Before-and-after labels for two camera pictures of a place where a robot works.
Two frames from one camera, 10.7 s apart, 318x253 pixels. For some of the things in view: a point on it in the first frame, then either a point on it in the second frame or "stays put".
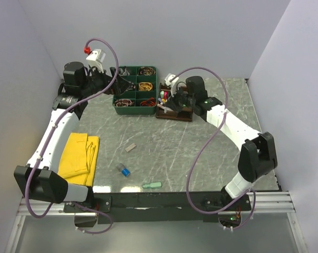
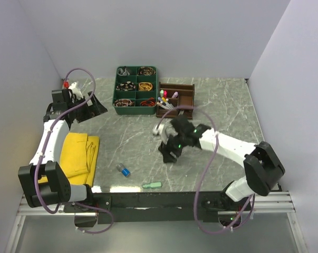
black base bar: x=143 y=207 stays put
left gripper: x=121 y=85 to x=96 y=108
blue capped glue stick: x=124 y=171 stays put
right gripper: x=172 y=104 to x=165 y=151
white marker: x=164 y=107 stays put
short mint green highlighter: x=153 y=185 stays put
